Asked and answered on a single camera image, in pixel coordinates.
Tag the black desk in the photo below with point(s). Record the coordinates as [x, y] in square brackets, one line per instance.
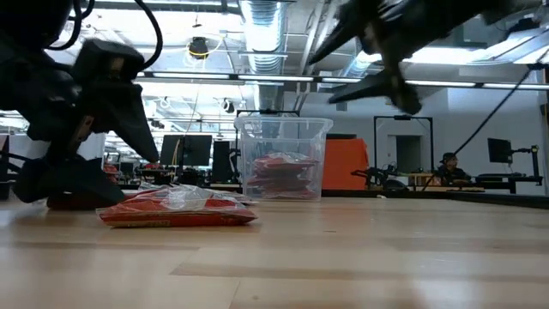
[506, 177]

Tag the ceiling light panel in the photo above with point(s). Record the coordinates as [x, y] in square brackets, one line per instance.
[450, 56]

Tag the black monitor on arm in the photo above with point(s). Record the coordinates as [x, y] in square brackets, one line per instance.
[499, 150]

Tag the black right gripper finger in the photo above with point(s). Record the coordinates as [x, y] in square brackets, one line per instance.
[373, 88]
[343, 38]

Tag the tall black metal frame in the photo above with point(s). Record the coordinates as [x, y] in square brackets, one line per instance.
[403, 117]

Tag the black computer monitor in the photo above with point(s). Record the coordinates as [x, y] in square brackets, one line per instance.
[171, 150]
[198, 150]

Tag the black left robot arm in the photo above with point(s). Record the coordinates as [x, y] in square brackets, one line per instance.
[25, 21]

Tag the black computer tower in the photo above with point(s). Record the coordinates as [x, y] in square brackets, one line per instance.
[221, 161]

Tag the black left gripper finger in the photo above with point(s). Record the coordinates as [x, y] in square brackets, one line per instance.
[124, 116]
[64, 182]

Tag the long LED light bar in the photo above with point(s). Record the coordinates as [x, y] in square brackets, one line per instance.
[274, 78]

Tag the black ceiling camera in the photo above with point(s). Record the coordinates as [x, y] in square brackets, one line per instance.
[198, 46]

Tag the clear plastic bin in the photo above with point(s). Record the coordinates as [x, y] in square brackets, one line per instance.
[309, 129]

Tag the black background robot arm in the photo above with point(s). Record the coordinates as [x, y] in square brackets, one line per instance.
[373, 175]

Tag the ribbed silver ventilation duct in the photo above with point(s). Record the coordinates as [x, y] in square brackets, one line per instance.
[263, 34]

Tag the orange cabinet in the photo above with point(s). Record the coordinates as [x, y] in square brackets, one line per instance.
[343, 167]

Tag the black hanging spotlight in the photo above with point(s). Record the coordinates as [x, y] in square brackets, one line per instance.
[229, 106]

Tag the seated person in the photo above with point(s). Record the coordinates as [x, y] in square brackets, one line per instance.
[450, 173]

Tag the low black metal frame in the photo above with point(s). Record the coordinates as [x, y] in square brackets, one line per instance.
[266, 112]

